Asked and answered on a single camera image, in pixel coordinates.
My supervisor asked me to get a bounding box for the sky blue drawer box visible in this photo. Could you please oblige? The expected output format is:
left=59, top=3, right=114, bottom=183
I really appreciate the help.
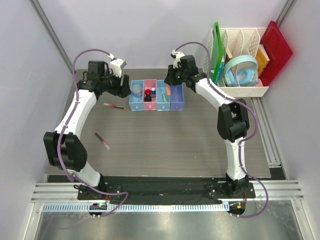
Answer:
left=156, top=80, right=171, bottom=111

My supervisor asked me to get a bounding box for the teal book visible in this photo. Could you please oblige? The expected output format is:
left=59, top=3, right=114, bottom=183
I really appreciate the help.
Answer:
left=212, top=60, right=225, bottom=85

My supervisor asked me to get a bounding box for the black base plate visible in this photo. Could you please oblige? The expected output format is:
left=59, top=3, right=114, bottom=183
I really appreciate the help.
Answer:
left=46, top=174, right=258, bottom=205

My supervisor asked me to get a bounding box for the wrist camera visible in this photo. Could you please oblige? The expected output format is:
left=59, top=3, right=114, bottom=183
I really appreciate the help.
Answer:
left=108, top=58, right=127, bottom=78
left=170, top=50, right=185, bottom=69

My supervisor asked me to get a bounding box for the aluminium rail frame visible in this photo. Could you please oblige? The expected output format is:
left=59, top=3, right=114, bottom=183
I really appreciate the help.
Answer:
left=31, top=180, right=304, bottom=203

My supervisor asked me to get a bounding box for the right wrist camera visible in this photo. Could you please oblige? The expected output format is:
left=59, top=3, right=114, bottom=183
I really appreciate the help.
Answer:
left=170, top=50, right=185, bottom=69

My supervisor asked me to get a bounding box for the orange yellow book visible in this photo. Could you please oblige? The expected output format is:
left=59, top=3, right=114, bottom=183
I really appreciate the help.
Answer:
left=255, top=44, right=270, bottom=77

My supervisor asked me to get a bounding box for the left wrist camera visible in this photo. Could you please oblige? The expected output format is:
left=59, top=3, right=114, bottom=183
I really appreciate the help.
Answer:
left=108, top=58, right=127, bottom=78

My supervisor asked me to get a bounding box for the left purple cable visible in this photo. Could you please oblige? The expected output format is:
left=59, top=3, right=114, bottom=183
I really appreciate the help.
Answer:
left=57, top=48, right=128, bottom=218

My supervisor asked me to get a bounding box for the red black stamp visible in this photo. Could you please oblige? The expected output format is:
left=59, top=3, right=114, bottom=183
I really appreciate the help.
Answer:
left=144, top=89, right=152, bottom=102

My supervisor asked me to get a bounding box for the dark red pink pen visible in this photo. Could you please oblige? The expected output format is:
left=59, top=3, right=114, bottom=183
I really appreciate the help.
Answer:
left=94, top=132, right=111, bottom=151

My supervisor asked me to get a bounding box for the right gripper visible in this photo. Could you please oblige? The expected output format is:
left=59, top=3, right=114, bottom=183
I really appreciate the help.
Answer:
left=164, top=64, right=187, bottom=87

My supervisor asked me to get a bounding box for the white file organizer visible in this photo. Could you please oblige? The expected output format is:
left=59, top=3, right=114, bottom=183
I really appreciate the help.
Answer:
left=217, top=28, right=269, bottom=98

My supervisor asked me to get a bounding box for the light blue drawer box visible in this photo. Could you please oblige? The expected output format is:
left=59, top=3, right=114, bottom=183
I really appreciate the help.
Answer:
left=128, top=80, right=144, bottom=111

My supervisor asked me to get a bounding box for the slotted cable duct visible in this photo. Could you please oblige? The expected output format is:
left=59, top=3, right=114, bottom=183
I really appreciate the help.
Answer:
left=42, top=202, right=230, bottom=213

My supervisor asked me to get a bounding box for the purple drawer box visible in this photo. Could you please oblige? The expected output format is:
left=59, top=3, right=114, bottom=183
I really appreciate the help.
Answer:
left=170, top=84, right=185, bottom=111

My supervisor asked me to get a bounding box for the green folder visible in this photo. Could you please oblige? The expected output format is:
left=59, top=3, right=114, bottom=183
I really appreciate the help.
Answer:
left=210, top=21, right=224, bottom=82

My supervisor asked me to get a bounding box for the blue cap stamp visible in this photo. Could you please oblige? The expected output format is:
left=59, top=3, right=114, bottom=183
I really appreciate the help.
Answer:
left=150, top=87, right=156, bottom=98

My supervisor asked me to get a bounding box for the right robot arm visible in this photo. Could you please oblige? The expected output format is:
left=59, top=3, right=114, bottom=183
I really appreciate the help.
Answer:
left=164, top=51, right=250, bottom=198

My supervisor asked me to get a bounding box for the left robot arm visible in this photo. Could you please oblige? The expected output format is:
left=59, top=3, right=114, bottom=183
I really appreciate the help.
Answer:
left=43, top=58, right=131, bottom=200

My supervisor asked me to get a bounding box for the clear jar of clips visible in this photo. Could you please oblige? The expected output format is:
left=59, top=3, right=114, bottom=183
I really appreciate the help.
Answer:
left=131, top=84, right=143, bottom=98

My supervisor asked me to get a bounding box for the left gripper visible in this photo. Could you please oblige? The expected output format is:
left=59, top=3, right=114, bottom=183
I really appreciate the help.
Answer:
left=100, top=69, right=132, bottom=99

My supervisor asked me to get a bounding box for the pink drawer box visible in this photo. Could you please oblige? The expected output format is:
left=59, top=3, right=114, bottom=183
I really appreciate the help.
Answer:
left=143, top=79, right=157, bottom=111

